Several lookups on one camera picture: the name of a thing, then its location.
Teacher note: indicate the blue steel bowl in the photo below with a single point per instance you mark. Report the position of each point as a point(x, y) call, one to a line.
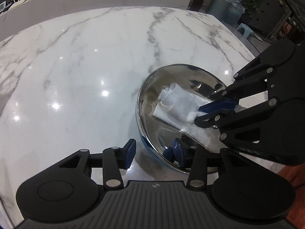
point(156, 135)

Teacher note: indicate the blue water jug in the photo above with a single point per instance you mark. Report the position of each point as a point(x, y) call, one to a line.
point(234, 13)

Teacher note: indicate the white paper towel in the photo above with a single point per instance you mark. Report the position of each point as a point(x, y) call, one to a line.
point(179, 108)

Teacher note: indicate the grey trash bin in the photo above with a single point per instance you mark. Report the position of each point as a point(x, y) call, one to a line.
point(218, 8)

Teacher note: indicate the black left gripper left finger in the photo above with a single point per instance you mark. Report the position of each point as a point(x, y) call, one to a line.
point(112, 160)

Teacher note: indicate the small blue plastic stool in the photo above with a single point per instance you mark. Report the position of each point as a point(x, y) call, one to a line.
point(245, 30)

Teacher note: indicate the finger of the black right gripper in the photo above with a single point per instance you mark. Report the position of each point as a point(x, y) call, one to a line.
point(248, 81)
point(226, 117)

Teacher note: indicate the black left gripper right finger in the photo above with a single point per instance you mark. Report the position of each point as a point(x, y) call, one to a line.
point(191, 155)

